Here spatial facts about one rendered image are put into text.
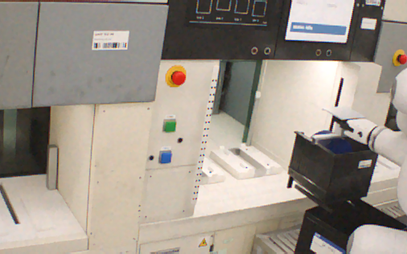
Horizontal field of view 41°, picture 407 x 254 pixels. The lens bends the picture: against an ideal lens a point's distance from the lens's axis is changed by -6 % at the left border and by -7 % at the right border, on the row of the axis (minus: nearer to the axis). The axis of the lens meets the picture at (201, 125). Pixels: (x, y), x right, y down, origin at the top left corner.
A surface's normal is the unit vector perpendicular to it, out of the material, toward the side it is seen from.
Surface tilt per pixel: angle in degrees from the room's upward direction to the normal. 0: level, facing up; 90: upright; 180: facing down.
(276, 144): 90
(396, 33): 90
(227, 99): 90
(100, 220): 90
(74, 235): 0
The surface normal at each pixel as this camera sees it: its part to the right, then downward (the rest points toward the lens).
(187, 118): 0.51, 0.38
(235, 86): -0.85, 0.07
